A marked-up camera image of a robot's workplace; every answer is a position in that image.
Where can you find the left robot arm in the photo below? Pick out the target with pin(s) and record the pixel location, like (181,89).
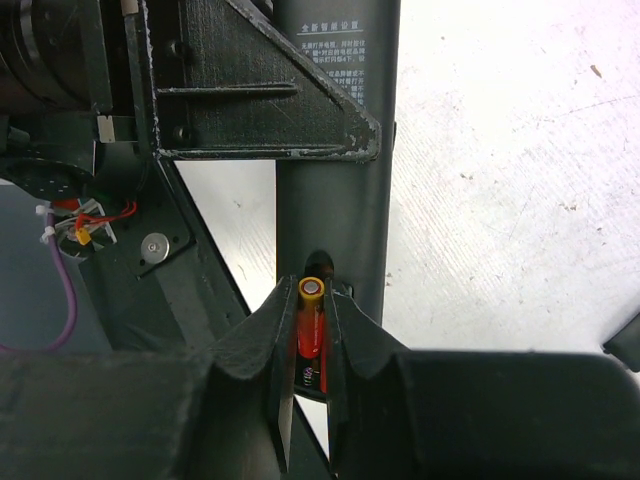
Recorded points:
(47,130)

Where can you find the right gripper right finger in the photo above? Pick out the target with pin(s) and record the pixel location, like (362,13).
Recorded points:
(397,413)

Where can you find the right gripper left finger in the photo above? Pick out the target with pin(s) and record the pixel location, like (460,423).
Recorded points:
(224,413)

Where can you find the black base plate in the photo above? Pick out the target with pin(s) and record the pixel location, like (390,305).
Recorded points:
(164,284)

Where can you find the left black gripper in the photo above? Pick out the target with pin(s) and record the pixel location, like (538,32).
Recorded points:
(211,80)

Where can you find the black remote control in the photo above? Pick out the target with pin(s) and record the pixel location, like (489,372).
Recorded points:
(332,215)

